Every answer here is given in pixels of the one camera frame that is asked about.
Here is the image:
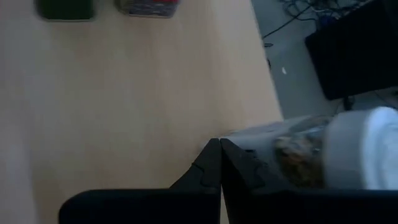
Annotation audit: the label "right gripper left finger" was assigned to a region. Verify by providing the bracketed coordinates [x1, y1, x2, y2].
[169, 138, 222, 190]

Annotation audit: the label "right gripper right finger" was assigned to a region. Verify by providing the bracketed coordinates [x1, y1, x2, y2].
[221, 138, 298, 190]

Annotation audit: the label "white-lid glass spice jar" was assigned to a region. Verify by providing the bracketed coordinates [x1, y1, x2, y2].
[222, 105, 398, 191]

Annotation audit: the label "dark rectangular spice tin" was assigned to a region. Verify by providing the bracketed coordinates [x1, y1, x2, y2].
[35, 0, 96, 22]

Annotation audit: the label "wooden shelf black metal legs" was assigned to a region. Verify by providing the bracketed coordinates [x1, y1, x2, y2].
[0, 0, 284, 224]

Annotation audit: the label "black box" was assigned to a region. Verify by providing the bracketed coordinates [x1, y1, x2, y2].
[304, 0, 398, 101]

